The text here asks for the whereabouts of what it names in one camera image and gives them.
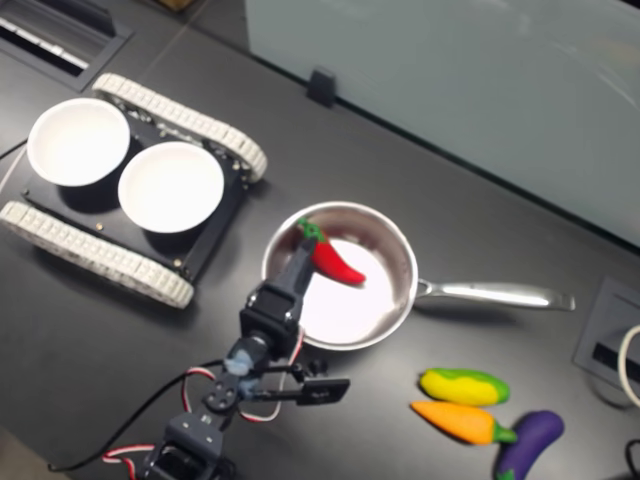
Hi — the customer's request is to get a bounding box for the red toy chilli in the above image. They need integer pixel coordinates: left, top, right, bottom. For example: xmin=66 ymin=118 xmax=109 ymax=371
xmin=297 ymin=217 xmax=368 ymax=289

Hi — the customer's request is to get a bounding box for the pale grey putty lump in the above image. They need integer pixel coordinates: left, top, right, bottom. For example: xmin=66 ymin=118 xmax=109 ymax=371
xmin=224 ymin=349 xmax=262 ymax=399

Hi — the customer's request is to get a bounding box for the white bowl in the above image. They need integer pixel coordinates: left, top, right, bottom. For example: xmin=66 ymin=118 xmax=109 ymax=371
xmin=117 ymin=140 xmax=225 ymax=235
xmin=27 ymin=97 xmax=132 ymax=188

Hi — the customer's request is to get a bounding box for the black partition clip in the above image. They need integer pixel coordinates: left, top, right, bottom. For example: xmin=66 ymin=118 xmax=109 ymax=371
xmin=305 ymin=68 xmax=337 ymax=107

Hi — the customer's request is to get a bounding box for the yellow green toy corn cob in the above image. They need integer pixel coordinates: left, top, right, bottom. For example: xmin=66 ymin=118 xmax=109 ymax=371
xmin=418 ymin=367 xmax=511 ymax=406

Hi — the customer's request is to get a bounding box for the black vehicle with white tracks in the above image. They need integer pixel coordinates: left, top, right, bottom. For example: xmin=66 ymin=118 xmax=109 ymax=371
xmin=0 ymin=72 xmax=269 ymax=310

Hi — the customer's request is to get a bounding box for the orange toy carrot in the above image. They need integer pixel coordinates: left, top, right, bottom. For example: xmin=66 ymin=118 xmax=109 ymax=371
xmin=410 ymin=400 xmax=519 ymax=446

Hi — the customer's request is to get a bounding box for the frosted glass partition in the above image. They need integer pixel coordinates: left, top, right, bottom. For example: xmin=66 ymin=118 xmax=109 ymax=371
xmin=244 ymin=0 xmax=640 ymax=249

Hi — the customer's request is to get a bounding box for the purple toy aubergine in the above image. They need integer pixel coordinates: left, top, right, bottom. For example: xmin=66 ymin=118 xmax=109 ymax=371
xmin=494 ymin=409 xmax=566 ymax=480

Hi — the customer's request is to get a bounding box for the steel pan with long handle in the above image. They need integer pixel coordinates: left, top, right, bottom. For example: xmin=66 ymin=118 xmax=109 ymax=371
xmin=260 ymin=200 xmax=577 ymax=352

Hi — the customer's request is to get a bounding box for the black table cable tray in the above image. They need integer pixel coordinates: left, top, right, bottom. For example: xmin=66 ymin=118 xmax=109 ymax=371
xmin=0 ymin=0 xmax=136 ymax=94
xmin=572 ymin=277 xmax=640 ymax=396

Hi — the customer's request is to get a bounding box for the thick white cable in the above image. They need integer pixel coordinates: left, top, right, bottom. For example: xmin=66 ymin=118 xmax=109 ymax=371
xmin=617 ymin=324 xmax=640 ymax=409

